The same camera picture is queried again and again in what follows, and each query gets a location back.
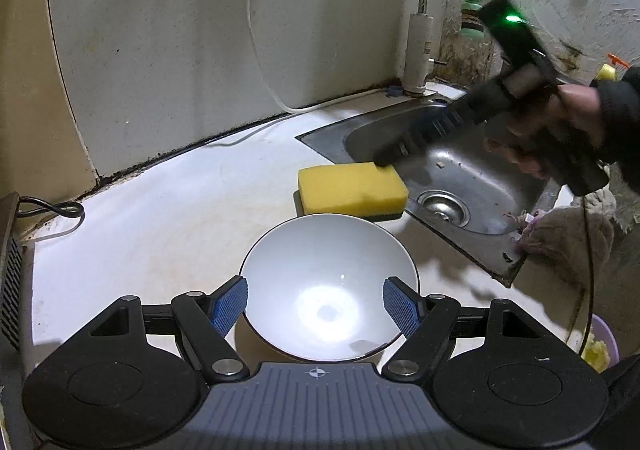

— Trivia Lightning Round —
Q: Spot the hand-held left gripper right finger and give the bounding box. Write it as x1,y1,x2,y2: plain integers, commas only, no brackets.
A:
381,275,541,381

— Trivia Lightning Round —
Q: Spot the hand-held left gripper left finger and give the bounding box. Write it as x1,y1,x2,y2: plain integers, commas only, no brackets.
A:
87,275,251,386

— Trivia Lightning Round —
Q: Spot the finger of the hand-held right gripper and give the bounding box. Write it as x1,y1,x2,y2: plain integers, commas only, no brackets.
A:
372,134,437,169
384,121,437,159

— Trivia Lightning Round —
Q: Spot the yellow and green sponge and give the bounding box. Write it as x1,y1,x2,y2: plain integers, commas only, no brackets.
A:
292,161,410,225

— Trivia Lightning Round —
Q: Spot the white bowl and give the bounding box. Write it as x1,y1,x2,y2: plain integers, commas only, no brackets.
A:
239,213,422,365

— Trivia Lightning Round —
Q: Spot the person's right hand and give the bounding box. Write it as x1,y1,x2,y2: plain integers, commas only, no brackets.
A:
487,83,607,181

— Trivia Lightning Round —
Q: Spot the green faucet nozzle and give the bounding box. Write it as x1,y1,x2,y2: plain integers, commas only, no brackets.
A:
459,0,488,41

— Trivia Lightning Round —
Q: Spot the metal sink strainer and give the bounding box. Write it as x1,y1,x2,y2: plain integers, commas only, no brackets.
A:
417,190,471,228

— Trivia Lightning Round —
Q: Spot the stainless steel sink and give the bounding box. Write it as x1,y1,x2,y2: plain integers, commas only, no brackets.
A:
295,95,563,288

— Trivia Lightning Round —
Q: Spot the metal and white faucet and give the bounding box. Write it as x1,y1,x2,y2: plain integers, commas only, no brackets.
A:
402,0,473,98

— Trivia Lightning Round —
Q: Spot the yellow bottle orange cap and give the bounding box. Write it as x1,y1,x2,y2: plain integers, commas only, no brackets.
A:
590,53,631,84

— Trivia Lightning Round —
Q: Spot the beige rag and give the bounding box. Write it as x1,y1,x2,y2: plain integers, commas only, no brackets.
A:
512,187,621,288

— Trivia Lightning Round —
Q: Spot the purple plastic basin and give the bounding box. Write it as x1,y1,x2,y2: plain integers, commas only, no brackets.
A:
580,313,621,373

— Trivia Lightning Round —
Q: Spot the grey induction cooker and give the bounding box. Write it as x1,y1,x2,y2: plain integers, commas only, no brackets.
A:
0,193,26,351

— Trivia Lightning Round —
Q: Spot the white hose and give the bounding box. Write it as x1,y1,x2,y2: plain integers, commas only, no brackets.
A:
246,0,396,115

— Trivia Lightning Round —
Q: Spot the black power cable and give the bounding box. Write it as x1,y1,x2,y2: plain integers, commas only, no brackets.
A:
17,197,86,236

